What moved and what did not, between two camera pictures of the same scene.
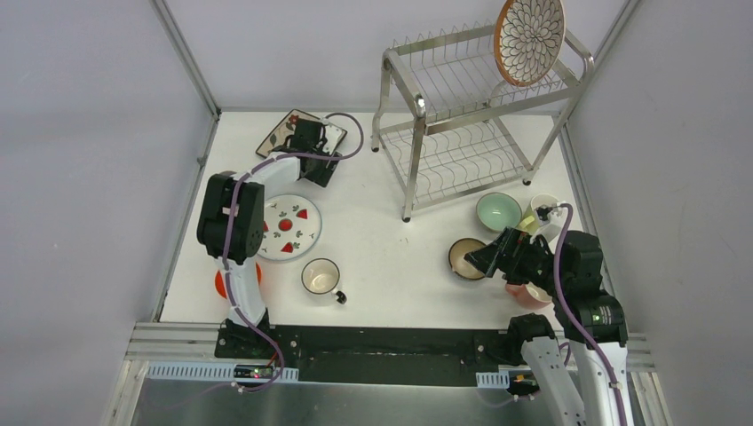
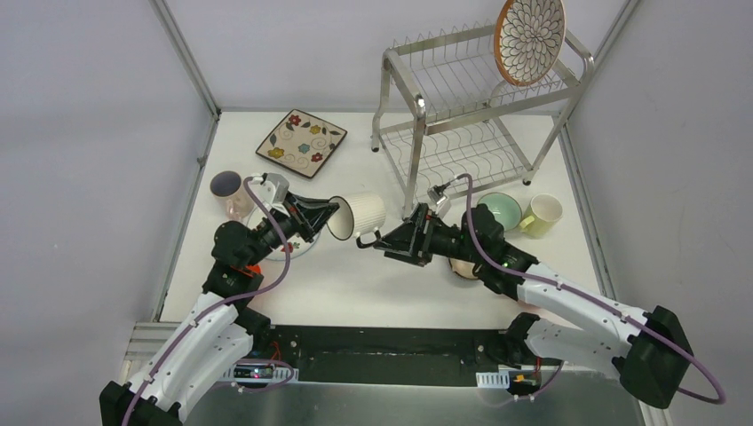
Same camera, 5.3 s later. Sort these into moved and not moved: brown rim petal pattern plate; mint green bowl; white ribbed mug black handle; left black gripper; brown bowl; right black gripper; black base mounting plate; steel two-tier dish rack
Moved: left black gripper; white ribbed mug black handle; right black gripper
Not moved: brown bowl; brown rim petal pattern plate; mint green bowl; steel two-tier dish rack; black base mounting plate
